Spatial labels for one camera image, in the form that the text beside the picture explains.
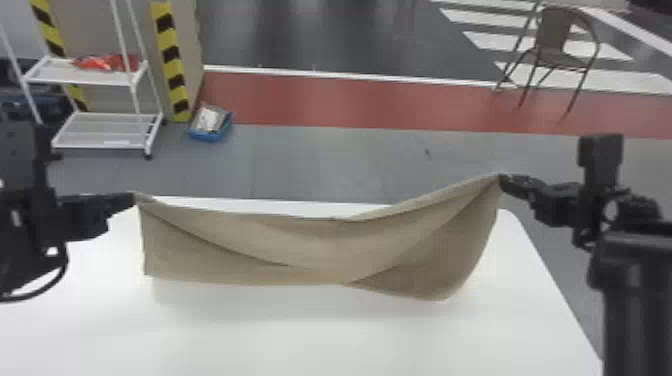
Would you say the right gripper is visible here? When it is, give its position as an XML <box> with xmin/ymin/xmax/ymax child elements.
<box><xmin>497</xmin><ymin>173</ymin><xmax>585</xmax><ymax>229</ymax></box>

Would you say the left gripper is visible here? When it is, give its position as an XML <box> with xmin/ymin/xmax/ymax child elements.
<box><xmin>56</xmin><ymin>191</ymin><xmax>138</xmax><ymax>243</ymax></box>

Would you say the beige towel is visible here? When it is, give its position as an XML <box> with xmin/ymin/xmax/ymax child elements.
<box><xmin>134</xmin><ymin>173</ymin><xmax>505</xmax><ymax>302</ymax></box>

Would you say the white shelf trolley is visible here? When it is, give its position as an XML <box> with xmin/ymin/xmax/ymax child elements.
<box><xmin>0</xmin><ymin>0</ymin><xmax>165</xmax><ymax>160</ymax></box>

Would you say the blue tray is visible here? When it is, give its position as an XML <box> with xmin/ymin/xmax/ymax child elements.
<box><xmin>187</xmin><ymin>102</ymin><xmax>234</xmax><ymax>143</ymax></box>

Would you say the red snack packet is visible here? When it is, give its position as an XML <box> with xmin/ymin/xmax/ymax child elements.
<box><xmin>72</xmin><ymin>53</ymin><xmax>142</xmax><ymax>73</ymax></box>

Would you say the grey metal chair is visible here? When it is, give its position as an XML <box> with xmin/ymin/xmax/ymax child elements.
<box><xmin>494</xmin><ymin>1</ymin><xmax>603</xmax><ymax>116</ymax></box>

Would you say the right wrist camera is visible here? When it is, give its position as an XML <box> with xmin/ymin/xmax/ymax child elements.
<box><xmin>572</xmin><ymin>133</ymin><xmax>627</xmax><ymax>249</ymax></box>

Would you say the black cable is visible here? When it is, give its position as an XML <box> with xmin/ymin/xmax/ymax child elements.
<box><xmin>0</xmin><ymin>245</ymin><xmax>71</xmax><ymax>305</ymax></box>

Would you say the yellow black striped post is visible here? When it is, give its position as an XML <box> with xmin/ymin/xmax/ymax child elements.
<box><xmin>28</xmin><ymin>0</ymin><xmax>89</xmax><ymax>113</ymax></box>
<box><xmin>148</xmin><ymin>0</ymin><xmax>193</xmax><ymax>124</ymax></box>

